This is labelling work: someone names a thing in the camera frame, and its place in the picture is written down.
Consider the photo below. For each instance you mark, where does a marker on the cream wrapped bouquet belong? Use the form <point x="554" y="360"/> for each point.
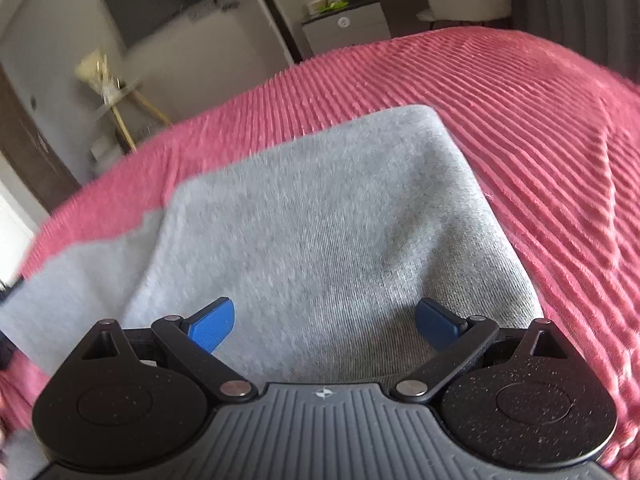
<point x="97" y="72"/>

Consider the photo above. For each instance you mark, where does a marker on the wall television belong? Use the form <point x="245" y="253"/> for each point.
<point x="160" y="5"/>

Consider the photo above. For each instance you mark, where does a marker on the brown wooden door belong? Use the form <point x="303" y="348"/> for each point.
<point x="35" y="145"/>

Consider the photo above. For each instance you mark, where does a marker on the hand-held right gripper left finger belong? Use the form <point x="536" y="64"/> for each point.
<point x="212" y="324"/>

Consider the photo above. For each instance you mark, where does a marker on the white nightstand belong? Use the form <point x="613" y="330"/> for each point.
<point x="345" y="32"/>

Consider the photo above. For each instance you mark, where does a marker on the pink ribbed blanket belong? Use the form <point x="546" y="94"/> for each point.
<point x="525" y="135"/>

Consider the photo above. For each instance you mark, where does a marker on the grey curtain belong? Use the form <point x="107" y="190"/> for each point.
<point x="575" y="10"/>

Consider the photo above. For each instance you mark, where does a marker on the green packet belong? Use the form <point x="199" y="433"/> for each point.
<point x="330" y="6"/>

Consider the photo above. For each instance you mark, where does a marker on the grey pants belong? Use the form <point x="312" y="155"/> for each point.
<point x="310" y="240"/>

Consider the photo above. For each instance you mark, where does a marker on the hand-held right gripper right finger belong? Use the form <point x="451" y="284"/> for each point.
<point x="436" y="322"/>

